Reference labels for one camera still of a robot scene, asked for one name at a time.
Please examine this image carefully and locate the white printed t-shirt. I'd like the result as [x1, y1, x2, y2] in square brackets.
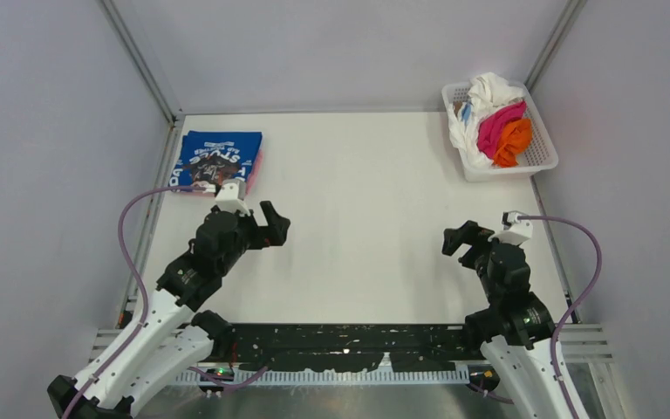
[447, 72, 524, 169]

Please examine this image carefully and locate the white slotted cable duct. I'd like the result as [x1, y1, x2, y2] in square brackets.
[173, 367, 475, 388]

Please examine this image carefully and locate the white plastic basket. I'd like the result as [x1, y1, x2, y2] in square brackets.
[441, 72, 559, 182]

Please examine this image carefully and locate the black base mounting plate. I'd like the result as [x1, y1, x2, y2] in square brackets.
[205, 323, 484, 373]

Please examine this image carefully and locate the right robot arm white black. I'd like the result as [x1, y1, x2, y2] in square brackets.
[441, 211, 588, 418]

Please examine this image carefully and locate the folded blue printed t-shirt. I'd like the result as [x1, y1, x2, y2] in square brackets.
[168, 131, 263, 190]

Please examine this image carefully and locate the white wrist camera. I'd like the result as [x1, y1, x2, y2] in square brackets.
[489, 210, 533, 246]
[215, 178, 251, 216]

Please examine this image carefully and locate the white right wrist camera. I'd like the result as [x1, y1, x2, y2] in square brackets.
[489, 210, 533, 246]

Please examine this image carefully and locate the orange t-shirt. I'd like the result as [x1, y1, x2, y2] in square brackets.
[493, 118, 533, 168]

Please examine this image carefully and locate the magenta t-shirt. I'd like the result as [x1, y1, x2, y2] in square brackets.
[477, 100, 527, 159]

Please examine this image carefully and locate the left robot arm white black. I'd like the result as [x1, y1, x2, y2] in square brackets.
[47, 201, 291, 418]

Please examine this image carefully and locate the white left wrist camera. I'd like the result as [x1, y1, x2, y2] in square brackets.
[215, 178, 251, 216]

